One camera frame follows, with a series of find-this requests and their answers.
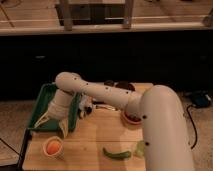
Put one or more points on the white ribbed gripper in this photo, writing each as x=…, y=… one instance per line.
x=58, y=109

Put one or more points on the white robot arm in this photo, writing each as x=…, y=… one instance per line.
x=159, y=107

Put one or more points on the paper cup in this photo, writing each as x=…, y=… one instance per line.
x=57, y=155

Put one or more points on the orange apple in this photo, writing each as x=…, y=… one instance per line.
x=53, y=147

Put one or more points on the green plastic tray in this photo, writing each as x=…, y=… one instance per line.
x=45, y=96

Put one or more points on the small black white toy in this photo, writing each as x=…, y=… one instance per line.
x=85, y=106

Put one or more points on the dark round plate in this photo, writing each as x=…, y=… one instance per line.
x=125, y=85

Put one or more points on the orange bowl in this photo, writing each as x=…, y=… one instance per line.
x=130, y=119

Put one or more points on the green chili pepper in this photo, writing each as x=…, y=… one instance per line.
x=117, y=156

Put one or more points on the light green vegetable piece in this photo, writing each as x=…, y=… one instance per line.
x=139, y=151

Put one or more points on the dark blue device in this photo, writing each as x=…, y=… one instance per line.
x=201, y=100

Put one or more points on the wooden chair frame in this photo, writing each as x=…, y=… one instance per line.
x=95, y=15

